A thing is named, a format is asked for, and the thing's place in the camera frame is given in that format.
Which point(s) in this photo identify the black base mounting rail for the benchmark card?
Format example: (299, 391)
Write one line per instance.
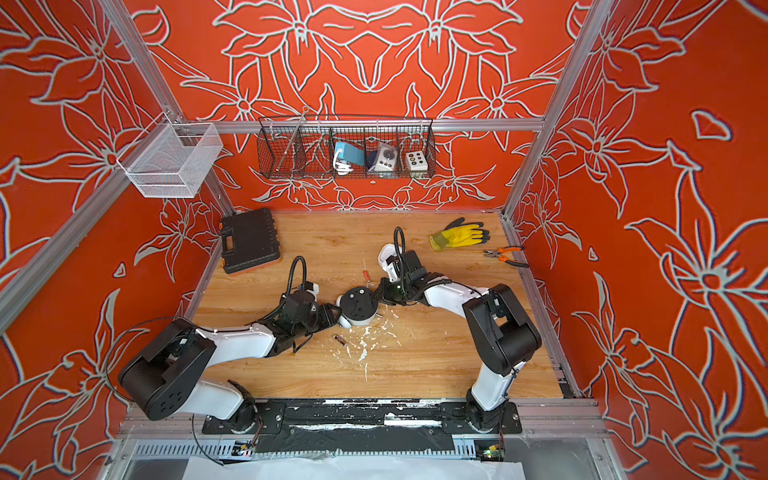
(316, 428)

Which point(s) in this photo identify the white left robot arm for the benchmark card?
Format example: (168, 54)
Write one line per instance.
(167, 376)

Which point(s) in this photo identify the black wire wall basket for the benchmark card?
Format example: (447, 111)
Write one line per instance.
(313, 146)

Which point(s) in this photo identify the orange handled pliers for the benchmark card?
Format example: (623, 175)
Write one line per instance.
(505, 255)

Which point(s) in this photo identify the black plastic tool case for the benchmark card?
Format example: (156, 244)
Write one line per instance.
(249, 240)

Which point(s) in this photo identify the blue white item in basket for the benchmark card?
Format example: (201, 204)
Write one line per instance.
(346, 157)

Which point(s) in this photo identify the white socket adapter in basket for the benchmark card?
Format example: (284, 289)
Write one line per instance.
(385, 159)

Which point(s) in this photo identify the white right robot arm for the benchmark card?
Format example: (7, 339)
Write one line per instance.
(504, 335)

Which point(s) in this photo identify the yellow black work glove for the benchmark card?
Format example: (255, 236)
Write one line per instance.
(458, 234)

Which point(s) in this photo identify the clear plastic wall bin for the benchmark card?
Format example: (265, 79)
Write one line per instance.
(171, 162)

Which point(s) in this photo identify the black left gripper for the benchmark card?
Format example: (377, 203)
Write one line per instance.
(329, 318)

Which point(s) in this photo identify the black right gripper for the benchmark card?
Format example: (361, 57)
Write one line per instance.
(383, 292)

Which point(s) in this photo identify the white square alarm clock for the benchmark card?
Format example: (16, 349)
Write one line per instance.
(387, 251)

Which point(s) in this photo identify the beige button box in basket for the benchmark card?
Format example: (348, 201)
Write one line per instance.
(416, 163)

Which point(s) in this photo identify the white round twin-bell alarm clock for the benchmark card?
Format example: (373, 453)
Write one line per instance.
(358, 307)

